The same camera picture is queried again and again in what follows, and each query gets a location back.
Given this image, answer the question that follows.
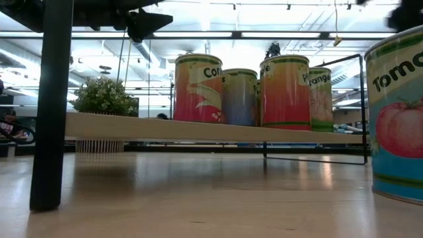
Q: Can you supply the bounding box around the pineapple label can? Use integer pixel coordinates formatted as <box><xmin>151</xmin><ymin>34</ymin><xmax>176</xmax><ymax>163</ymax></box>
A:
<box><xmin>259</xmin><ymin>54</ymin><xmax>312</xmax><ymax>132</ymax></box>

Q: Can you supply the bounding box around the black cable loop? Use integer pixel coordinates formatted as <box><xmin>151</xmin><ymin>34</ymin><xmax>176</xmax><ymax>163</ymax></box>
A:
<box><xmin>0</xmin><ymin>118</ymin><xmax>36</xmax><ymax>145</ymax></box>

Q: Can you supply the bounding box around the person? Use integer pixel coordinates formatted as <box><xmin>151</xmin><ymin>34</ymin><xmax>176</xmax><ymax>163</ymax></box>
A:
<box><xmin>0</xmin><ymin>110</ymin><xmax>26</xmax><ymax>139</ymax></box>

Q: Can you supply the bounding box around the light blue rolled bundle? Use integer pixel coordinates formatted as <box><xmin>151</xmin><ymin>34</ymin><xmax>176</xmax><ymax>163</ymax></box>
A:
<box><xmin>332</xmin><ymin>124</ymin><xmax>363</xmax><ymax>134</ymax></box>

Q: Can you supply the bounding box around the wooden shelf with black frame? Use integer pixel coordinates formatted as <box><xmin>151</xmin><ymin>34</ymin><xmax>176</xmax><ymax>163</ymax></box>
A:
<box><xmin>29</xmin><ymin>0</ymin><xmax>368</xmax><ymax>212</ymax></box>

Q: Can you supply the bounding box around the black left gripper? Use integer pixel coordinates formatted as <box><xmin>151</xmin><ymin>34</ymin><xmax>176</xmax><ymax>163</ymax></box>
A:
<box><xmin>73</xmin><ymin>0</ymin><xmax>174</xmax><ymax>43</ymax></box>

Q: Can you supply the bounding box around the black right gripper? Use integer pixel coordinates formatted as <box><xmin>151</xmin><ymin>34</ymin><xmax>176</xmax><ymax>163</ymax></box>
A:
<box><xmin>356</xmin><ymin>0</ymin><xmax>423</xmax><ymax>32</ymax></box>

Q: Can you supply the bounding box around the blue label can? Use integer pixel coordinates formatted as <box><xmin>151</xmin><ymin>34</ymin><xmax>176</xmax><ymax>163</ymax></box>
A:
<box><xmin>220</xmin><ymin>68</ymin><xmax>258</xmax><ymax>127</ymax></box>

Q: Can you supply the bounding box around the corn label can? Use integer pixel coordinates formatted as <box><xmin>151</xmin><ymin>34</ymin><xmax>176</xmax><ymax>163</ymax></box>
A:
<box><xmin>173</xmin><ymin>53</ymin><xmax>225</xmax><ymax>124</ymax></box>

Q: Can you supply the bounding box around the orange label can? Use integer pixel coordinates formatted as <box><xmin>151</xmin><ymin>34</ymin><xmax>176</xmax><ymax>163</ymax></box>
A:
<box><xmin>308</xmin><ymin>66</ymin><xmax>334</xmax><ymax>133</ymax></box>

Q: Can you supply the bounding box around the black overhead light bar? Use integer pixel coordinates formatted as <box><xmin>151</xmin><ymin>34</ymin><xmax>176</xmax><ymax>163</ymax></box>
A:
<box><xmin>0</xmin><ymin>30</ymin><xmax>397</xmax><ymax>41</ymax></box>

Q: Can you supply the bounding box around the tomato label can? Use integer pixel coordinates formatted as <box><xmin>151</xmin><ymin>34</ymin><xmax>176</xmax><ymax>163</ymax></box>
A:
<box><xmin>363</xmin><ymin>25</ymin><xmax>423</xmax><ymax>204</ymax></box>

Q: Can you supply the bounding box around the green plant in slatted pot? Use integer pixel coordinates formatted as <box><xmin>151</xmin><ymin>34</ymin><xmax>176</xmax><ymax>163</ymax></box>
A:
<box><xmin>68</xmin><ymin>77</ymin><xmax>139</xmax><ymax>154</ymax></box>

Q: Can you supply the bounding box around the black overhead camera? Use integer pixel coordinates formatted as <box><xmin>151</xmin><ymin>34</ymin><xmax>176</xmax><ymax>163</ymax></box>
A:
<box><xmin>265</xmin><ymin>42</ymin><xmax>282</xmax><ymax>60</ymax></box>

